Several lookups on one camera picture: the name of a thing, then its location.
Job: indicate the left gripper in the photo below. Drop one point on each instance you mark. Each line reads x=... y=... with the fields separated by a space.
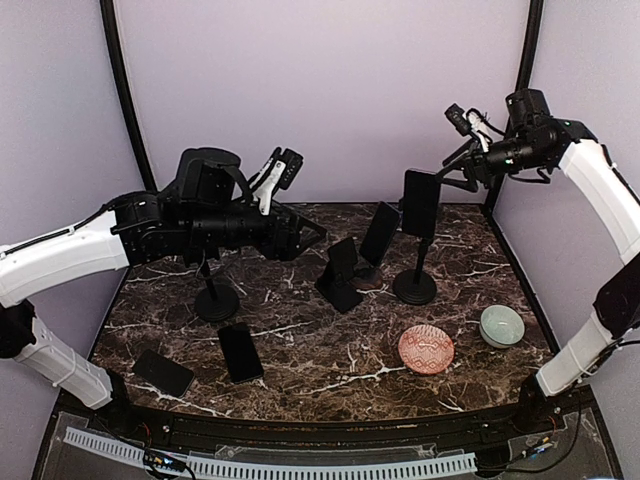
x=288 y=246

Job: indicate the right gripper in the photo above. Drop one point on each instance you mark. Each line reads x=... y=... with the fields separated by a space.
x=477 y=161

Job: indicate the purple phone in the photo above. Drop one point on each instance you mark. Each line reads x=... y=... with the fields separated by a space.
x=421 y=202

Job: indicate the pole phone stand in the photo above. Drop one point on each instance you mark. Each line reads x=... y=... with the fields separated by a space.
x=216 y=302
x=415 y=286

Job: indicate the black phone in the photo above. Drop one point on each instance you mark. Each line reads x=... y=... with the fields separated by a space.
x=241 y=357
x=166 y=375

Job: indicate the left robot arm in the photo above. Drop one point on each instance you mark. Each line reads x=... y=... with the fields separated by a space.
x=210 y=205

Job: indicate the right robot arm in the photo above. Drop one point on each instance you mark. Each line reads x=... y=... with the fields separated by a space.
x=567 y=214

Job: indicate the black folding phone stand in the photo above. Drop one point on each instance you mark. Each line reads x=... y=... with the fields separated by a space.
x=334 y=284

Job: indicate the pale green bowl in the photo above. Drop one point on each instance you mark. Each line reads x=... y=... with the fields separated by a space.
x=501 y=326

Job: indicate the pink patterned plate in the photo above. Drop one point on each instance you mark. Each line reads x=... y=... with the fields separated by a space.
x=425 y=349

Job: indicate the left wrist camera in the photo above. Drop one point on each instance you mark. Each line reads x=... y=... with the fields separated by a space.
x=277 y=173

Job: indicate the left black frame post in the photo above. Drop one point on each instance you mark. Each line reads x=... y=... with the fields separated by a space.
x=123 y=89

